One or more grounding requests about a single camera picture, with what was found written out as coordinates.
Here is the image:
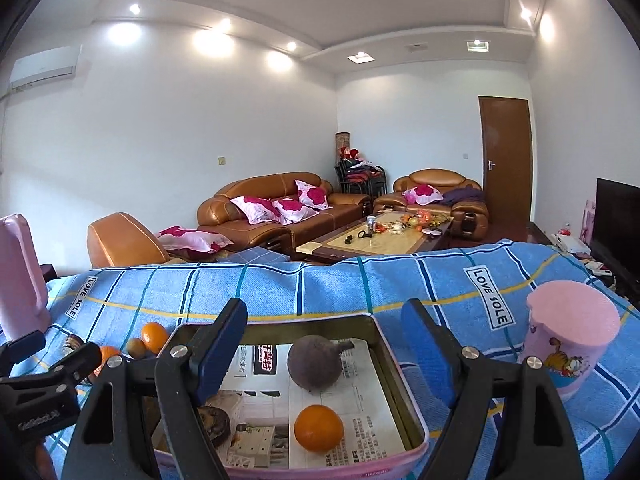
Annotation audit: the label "newspaper lining in tin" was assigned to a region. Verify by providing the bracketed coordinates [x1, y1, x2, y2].
[200, 339, 405, 470]

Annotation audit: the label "small orange on cloth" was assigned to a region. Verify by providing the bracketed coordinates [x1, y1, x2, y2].
[141, 322, 169, 356]

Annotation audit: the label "small brown kiwi fruit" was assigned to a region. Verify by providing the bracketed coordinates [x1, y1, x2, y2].
[126, 337, 146, 361]

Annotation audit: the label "brown leather three-seat sofa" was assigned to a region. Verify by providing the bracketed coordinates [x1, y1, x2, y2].
[196, 172, 372, 254]

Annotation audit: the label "orange in tin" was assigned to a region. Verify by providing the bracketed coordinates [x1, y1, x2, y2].
[294, 404, 344, 454]

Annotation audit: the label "dark purple passion fruit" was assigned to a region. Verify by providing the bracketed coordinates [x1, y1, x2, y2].
[288, 335, 355, 392]

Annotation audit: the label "wooden coffee table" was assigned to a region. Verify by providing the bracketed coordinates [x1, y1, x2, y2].
[295, 210, 452, 264]

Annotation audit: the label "brown leather armchair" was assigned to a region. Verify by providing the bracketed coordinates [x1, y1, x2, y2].
[373, 169, 489, 240]

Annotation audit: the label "pink cartoon cup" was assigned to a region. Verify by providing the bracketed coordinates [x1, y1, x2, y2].
[518, 281, 620, 402]

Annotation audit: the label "blue plaid tablecloth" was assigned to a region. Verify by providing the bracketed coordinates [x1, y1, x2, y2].
[0, 237, 640, 480]

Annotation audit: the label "pink metal tin box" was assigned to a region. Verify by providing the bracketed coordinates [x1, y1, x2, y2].
[152, 313, 431, 480]

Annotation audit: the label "pink floral pillow on floor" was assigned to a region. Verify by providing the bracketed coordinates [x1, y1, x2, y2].
[155, 226, 233, 256]

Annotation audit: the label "pink floral pillow armchair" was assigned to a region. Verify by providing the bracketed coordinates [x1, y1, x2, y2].
[402, 184, 442, 206]

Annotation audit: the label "stacked black chairs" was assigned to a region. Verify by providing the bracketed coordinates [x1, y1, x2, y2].
[335, 158, 387, 198]

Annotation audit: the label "pink electric kettle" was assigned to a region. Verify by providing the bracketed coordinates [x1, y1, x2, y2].
[0, 214, 51, 340]

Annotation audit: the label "pink floral pillow left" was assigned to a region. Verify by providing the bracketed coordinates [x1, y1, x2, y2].
[230, 195, 281, 226]

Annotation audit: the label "pink floral pillow middle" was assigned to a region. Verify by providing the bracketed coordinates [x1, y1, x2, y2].
[271, 198, 319, 226]

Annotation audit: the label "white air conditioner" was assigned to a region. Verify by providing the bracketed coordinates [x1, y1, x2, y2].
[9, 46, 82, 91]

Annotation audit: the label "black television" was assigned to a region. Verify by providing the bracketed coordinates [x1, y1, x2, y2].
[589, 178, 640, 294]

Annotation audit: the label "purple blanket on armchair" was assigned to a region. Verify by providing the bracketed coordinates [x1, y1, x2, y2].
[440, 186, 485, 207]

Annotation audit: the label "large orange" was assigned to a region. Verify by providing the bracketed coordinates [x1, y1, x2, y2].
[93, 346, 122, 377]

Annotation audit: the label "dark round mangosteen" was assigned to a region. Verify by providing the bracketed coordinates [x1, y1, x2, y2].
[198, 406, 231, 448]

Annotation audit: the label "brown wooden door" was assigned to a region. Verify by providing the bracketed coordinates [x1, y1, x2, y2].
[478, 96, 533, 228]

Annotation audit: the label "pink floral pillow right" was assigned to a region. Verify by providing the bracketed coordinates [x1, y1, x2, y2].
[294, 179, 331, 210]

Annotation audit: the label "brown leather chair near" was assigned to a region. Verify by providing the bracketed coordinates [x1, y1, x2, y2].
[87, 212, 169, 269]

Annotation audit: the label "fruit pile on coffee table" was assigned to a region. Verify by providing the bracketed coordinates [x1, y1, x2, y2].
[400, 209, 452, 230]

